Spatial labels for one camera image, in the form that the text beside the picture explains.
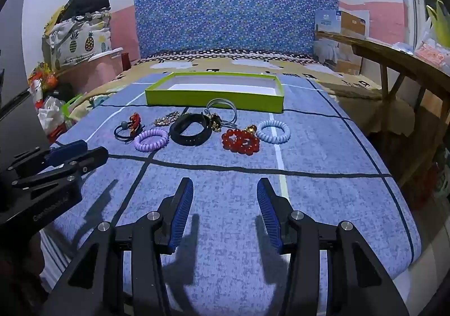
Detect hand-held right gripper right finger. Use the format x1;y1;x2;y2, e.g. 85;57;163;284
256;177;410;316

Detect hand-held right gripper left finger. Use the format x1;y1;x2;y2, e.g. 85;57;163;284
42;177;195;316

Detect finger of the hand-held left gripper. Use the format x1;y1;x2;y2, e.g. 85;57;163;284
6;139;88;172
10;146;109;193

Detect black hair tie teal bead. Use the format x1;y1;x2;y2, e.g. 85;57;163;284
113;121;141;144

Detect purple spiral hair tie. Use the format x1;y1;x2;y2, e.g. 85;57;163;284
134;128;170;152

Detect red yellow hair clip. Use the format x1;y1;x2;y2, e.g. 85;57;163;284
128;112;145;136

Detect light blue spiral hair tie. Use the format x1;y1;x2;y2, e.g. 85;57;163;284
255;120;292;144

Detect gold chain hair clip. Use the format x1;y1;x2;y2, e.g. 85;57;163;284
152;111;181;127

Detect black wristband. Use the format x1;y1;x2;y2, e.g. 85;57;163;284
169;114;212;147

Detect red bead bracelet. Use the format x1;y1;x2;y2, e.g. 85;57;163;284
221;124;261;155

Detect grey hair tie gold flowers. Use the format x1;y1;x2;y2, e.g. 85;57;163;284
202;98;238;132

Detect green shallow cardboard box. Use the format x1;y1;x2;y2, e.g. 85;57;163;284
145;72;285;114

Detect green plastic basket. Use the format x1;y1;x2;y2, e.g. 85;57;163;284
61;93;84;124

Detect blue checked blanket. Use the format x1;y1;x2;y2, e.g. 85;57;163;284
40;75;422;316

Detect colourful snack packets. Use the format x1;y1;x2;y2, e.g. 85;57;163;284
27;62;60;100

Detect pink cabinet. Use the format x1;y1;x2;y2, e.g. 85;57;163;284
56;52;124;93

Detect dark grey cabinet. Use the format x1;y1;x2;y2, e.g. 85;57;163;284
0;0;50;162

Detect pineapple print bag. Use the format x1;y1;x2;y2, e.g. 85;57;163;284
47;11;113;72

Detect black bag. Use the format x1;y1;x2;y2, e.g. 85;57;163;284
63;0;112;19

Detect blue patterned cushion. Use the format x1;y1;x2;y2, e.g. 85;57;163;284
133;0;340;58

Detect wooden table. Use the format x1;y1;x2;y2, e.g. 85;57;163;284
314;31;450;192

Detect cardboard quilt box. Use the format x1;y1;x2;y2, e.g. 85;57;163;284
313;10;371;76

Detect pink and white plastic bag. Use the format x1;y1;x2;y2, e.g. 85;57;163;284
390;39;450;69

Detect yellow-green plastic bag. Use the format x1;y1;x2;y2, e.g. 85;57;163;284
423;0;450;40

